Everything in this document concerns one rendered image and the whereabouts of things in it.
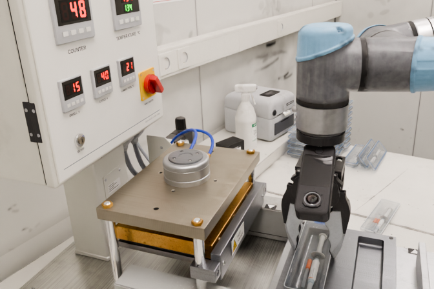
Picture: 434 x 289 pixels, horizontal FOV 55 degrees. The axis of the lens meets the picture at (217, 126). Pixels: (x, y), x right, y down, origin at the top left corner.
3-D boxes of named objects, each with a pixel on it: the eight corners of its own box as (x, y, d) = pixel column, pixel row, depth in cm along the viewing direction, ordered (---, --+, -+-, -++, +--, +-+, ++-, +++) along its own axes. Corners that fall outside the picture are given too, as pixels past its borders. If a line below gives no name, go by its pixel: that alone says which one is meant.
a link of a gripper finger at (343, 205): (355, 229, 65) (345, 177, 63) (354, 234, 64) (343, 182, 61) (325, 229, 67) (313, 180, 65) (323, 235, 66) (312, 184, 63)
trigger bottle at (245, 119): (235, 151, 159) (233, 87, 150) (236, 142, 166) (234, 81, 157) (258, 151, 158) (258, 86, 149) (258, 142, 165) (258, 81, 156)
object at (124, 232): (117, 246, 69) (110, 195, 66) (177, 184, 88) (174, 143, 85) (214, 268, 63) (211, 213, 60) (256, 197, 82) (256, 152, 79)
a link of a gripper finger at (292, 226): (301, 234, 74) (316, 191, 70) (294, 254, 69) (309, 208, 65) (285, 227, 75) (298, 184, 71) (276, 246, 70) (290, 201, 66)
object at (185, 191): (72, 249, 69) (57, 179, 64) (162, 169, 96) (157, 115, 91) (207, 282, 60) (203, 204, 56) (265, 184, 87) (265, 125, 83)
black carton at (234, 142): (216, 160, 152) (214, 142, 150) (233, 152, 157) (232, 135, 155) (227, 164, 148) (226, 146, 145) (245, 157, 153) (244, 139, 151)
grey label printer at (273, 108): (223, 131, 178) (221, 93, 172) (249, 118, 192) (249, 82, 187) (273, 144, 163) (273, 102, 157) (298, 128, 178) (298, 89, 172)
